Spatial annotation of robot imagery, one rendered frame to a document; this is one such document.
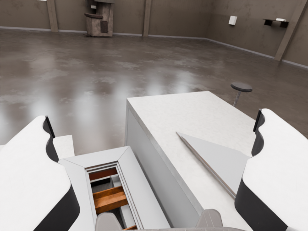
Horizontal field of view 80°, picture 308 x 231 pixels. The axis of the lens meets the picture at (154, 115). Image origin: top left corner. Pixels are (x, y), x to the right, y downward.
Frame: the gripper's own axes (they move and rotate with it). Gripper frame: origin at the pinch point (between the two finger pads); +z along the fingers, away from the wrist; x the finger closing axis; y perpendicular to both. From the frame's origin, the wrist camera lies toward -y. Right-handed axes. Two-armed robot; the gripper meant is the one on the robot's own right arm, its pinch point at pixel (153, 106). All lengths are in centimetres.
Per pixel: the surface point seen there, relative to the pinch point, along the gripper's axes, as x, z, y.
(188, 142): 14, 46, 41
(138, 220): -7, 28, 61
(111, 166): -21, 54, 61
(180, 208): 9, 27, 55
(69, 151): -48, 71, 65
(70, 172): -37, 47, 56
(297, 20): 631, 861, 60
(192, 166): 13, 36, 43
